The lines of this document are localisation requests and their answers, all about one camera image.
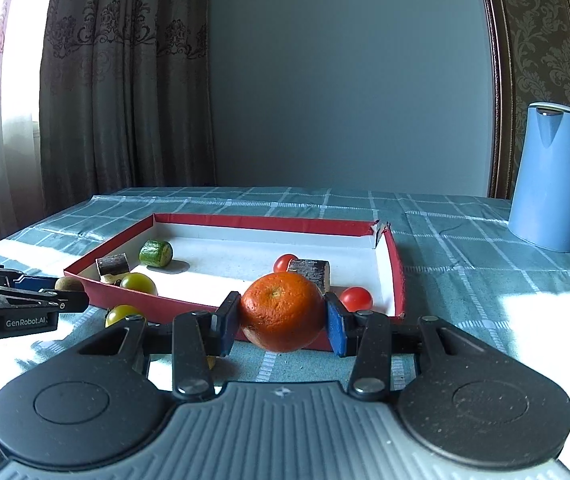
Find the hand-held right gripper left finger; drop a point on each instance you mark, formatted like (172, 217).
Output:
(225, 325)

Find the dark wooden frame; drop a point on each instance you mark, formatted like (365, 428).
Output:
(502, 60)

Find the brown patterned curtain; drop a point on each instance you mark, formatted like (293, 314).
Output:
(125, 85)

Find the small tan longan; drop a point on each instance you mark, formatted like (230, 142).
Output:
(211, 361)

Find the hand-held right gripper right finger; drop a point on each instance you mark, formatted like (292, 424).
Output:
(336, 329)

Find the brown kiwi fruit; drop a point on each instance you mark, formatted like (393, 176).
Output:
(70, 285)

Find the red cherry tomato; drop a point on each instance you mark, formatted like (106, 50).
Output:
(285, 263)
(356, 298)

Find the teal checked tablecloth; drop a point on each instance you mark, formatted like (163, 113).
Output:
(465, 280)

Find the green tomato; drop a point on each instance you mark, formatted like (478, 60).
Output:
(124, 314)
(139, 284)

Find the blue electric kettle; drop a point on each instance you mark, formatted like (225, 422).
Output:
(547, 180)

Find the red cardboard box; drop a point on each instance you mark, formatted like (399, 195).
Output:
(245, 255)

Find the orange mandarin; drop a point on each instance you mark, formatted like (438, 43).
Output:
(281, 312)

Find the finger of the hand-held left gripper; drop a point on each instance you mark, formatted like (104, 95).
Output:
(67, 301)
(37, 281)

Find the green cucumber piece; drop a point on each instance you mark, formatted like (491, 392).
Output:
(156, 253)

